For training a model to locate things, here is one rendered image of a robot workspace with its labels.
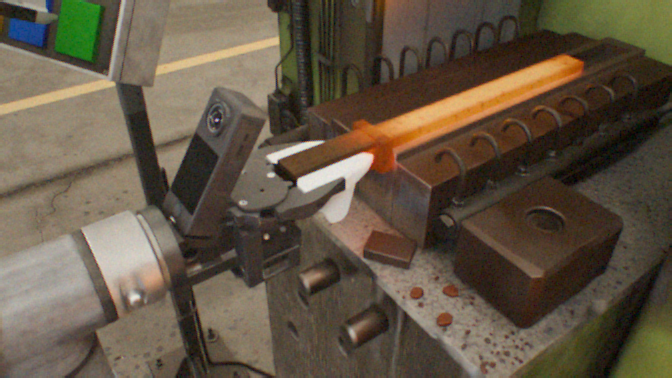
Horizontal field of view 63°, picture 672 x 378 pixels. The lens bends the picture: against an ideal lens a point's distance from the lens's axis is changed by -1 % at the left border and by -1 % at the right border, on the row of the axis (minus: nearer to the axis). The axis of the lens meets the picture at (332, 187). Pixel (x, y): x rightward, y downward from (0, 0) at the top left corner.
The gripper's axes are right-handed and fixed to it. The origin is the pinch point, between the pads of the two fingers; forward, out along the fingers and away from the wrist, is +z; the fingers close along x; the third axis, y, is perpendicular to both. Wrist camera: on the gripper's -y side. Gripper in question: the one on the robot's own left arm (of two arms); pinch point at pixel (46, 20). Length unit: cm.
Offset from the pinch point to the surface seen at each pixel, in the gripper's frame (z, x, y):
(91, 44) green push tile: 4.5, -3.3, -1.6
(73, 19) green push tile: 4.5, 0.8, 1.0
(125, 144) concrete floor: 128, 112, -45
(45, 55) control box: 5.2, 6.1, -4.8
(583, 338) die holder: 4, -69, -14
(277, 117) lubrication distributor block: 34.3, -15.5, -6.5
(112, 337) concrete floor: 64, 39, -83
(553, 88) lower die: 19, -59, 7
